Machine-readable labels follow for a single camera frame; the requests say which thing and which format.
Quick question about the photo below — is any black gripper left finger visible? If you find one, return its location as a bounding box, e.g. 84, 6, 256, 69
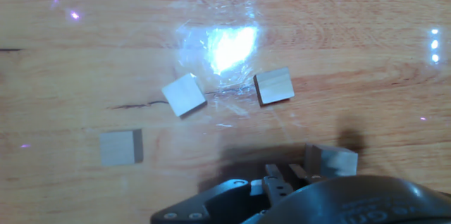
150, 163, 295, 224

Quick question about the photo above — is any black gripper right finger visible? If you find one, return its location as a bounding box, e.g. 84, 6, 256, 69
288, 163, 323, 188

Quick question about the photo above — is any small wooden cube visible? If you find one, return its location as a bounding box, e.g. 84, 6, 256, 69
161, 73, 208, 118
304, 142, 359, 178
99, 128, 144, 167
252, 66, 296, 106

